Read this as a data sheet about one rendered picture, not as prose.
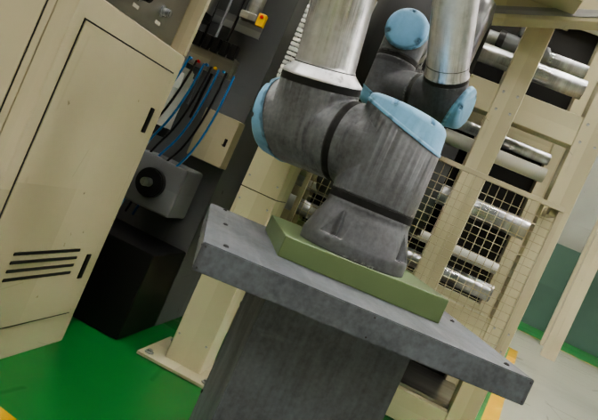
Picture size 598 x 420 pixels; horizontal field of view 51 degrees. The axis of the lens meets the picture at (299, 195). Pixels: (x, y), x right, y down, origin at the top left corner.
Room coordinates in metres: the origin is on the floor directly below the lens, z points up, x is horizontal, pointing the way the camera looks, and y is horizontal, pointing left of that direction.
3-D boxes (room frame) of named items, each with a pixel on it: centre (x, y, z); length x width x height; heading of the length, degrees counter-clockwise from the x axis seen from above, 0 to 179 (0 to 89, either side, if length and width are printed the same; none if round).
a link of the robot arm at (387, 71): (1.36, -0.08, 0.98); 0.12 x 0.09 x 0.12; 60
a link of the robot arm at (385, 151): (1.10, -0.11, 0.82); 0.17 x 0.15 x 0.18; 60
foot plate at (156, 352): (2.08, 0.11, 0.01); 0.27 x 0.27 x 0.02; 79
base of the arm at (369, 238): (1.09, -0.12, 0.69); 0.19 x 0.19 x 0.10
